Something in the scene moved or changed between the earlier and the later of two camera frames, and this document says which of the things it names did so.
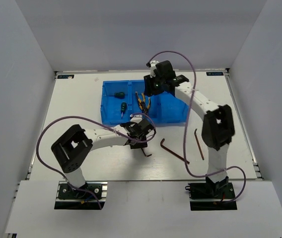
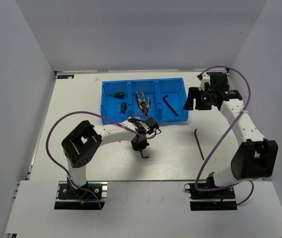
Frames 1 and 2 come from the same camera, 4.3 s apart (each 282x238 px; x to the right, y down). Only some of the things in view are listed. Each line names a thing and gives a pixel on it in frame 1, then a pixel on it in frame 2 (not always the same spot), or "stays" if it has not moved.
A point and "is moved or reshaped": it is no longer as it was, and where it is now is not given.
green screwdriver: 118,95 stays
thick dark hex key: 172,151 -> 169,105
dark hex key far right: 198,145 stays
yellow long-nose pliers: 141,103 stays
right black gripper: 149,89 -> 193,92
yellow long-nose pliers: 145,109 stays
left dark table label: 65,76 stays
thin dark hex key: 146,155 is moved or reshaped
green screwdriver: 123,108 stays
